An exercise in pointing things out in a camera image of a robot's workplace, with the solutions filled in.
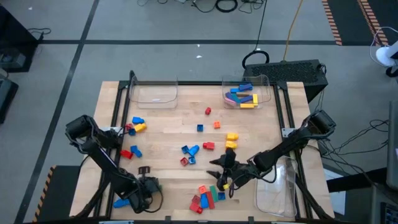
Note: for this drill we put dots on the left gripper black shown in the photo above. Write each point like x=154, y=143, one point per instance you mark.
x=149, y=186

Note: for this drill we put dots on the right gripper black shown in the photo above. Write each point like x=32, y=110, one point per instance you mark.
x=236, y=172

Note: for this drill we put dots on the green long block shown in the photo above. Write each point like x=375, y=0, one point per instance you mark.
x=213, y=193
x=160, y=187

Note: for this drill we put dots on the red medium block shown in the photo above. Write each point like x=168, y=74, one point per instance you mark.
x=209, y=146
x=195, y=207
x=126, y=154

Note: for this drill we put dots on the yellow medium block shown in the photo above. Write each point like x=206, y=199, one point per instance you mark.
x=140, y=127
x=232, y=136
x=231, y=145

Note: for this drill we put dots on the small orange block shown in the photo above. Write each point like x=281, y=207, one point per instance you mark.
x=202, y=189
x=217, y=125

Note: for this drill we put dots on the small blue block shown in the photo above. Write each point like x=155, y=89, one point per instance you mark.
x=132, y=132
x=221, y=196
x=185, y=149
x=200, y=127
x=191, y=160

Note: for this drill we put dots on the blue medium block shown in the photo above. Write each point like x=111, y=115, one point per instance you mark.
x=120, y=203
x=137, y=120
x=193, y=150
x=136, y=151
x=204, y=201

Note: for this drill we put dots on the red long block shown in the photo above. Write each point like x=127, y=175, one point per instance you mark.
x=210, y=200

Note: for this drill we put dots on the pink long block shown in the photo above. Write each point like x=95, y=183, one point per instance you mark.
x=229, y=98

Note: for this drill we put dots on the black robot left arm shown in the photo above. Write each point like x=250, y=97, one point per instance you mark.
x=102, y=158

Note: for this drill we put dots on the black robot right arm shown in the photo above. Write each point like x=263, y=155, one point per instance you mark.
x=289, y=144

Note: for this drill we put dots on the small dark red block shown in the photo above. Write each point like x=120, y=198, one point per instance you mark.
x=196, y=199

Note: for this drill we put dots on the large clear plastic bin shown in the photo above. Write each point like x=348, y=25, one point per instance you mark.
x=275, y=199

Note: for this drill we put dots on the black mat with hazard stripes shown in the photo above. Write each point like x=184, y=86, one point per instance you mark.
x=349, y=18
x=62, y=193

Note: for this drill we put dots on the black perforated computer case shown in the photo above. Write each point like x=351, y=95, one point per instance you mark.
x=286, y=71

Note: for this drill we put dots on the white paper sheet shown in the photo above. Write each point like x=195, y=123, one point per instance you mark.
x=337, y=199

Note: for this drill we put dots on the black equipment box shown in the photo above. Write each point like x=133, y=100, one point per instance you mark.
x=6, y=96

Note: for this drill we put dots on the dark grey device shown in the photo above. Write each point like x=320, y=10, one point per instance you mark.
x=385, y=208

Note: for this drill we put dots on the grey monitor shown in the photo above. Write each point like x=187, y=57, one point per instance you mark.
x=393, y=146

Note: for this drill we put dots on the black cabinet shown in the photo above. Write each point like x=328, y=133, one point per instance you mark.
x=15, y=37

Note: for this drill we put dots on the white round device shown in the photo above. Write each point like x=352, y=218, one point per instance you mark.
x=384, y=56

